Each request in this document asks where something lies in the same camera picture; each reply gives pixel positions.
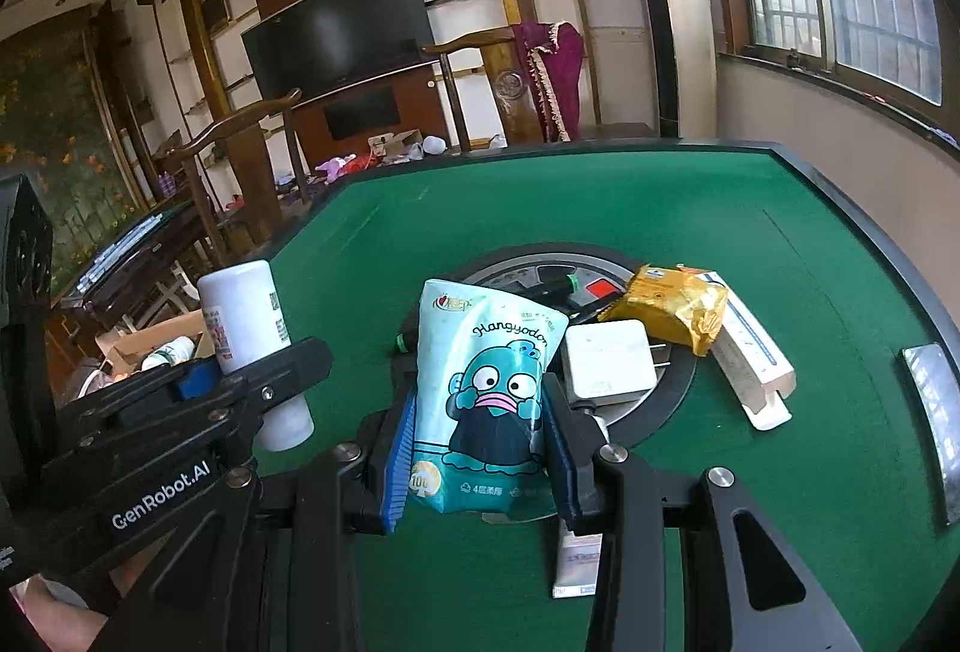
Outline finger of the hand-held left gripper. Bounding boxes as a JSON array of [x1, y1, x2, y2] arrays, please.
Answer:
[[56, 358, 220, 432], [41, 337, 335, 474]]

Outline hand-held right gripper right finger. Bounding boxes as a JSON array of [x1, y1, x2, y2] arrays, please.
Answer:
[[541, 371, 867, 652]]

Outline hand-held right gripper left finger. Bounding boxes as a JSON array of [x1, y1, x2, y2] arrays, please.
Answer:
[[94, 389, 419, 652]]

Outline cardboard box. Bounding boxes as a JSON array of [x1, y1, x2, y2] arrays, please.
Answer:
[[95, 309, 220, 379]]

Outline clear bottle white cap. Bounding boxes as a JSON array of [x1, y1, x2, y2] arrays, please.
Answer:
[[197, 260, 316, 453]]

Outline teal cartoon tissue packet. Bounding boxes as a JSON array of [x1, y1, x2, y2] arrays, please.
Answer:
[[407, 278, 571, 518]]

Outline black marker green caps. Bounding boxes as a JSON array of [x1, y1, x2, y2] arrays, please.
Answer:
[[391, 272, 580, 355]]

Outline yellow cracker packet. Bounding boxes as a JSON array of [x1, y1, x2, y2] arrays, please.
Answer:
[[598, 262, 730, 358]]

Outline person's left hand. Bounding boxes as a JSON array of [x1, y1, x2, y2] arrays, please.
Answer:
[[9, 575, 115, 652]]

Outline pale hand cream tube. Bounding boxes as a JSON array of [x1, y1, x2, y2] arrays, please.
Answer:
[[552, 515, 605, 599]]

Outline flat white pronged charger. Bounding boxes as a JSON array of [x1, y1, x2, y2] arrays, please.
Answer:
[[562, 319, 670, 407]]

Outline dark glossy side table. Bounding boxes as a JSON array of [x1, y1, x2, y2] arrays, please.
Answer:
[[64, 206, 211, 332]]

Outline round table centre panel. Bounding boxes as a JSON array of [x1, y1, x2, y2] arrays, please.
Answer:
[[394, 239, 700, 525]]

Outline purple plush toy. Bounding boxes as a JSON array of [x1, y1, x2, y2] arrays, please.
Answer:
[[313, 152, 359, 182]]

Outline long white box blue print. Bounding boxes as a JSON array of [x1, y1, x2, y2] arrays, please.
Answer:
[[703, 272, 798, 433]]

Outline plain wooden chair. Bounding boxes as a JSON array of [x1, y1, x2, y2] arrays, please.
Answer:
[[163, 87, 310, 267]]

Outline small open cardboard carton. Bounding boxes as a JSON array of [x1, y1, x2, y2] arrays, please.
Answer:
[[366, 128, 426, 164]]

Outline wooden tv cabinet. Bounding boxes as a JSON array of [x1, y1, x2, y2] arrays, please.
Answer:
[[289, 63, 455, 173]]

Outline black television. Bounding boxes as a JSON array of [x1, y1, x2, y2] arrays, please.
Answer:
[[240, 0, 437, 103]]

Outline wooden chair round carving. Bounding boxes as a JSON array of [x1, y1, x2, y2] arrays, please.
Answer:
[[420, 27, 548, 152]]

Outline metal table tile slot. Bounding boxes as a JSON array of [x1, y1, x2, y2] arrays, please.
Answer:
[[902, 343, 960, 535]]

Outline maroon fringed cloth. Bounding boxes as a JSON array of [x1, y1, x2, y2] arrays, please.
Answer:
[[511, 20, 585, 143]]

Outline standing air conditioner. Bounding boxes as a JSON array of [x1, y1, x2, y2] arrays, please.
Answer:
[[616, 0, 719, 141]]

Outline white folding frame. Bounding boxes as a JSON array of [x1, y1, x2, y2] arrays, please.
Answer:
[[154, 260, 202, 317]]

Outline orange flower wall painting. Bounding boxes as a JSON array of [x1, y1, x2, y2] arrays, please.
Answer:
[[0, 14, 155, 297]]

